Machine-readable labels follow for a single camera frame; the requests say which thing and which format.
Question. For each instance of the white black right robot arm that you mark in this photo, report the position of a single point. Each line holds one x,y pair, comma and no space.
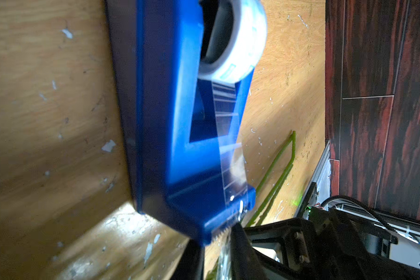
361,210

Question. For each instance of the clear tape roll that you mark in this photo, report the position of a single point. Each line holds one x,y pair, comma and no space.
235,35

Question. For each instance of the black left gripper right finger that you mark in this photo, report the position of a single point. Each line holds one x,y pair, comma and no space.
245,264

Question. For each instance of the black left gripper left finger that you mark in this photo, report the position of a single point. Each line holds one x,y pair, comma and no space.
191,264

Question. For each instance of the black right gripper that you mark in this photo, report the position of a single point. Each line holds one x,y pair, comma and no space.
334,245

